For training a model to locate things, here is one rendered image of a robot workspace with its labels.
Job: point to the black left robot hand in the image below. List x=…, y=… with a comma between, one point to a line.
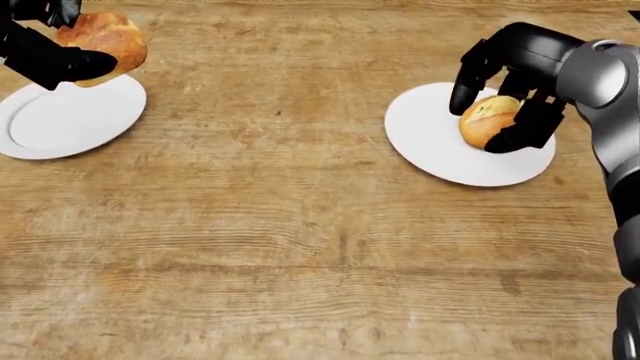
x=45, y=60

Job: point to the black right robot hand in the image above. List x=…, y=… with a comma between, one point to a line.
x=520, y=52

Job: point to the large golden bread roll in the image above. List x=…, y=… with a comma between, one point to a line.
x=112, y=39

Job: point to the small golden bread roll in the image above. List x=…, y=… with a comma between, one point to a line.
x=487, y=120

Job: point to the white round plate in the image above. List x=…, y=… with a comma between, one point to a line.
x=450, y=157
x=70, y=120

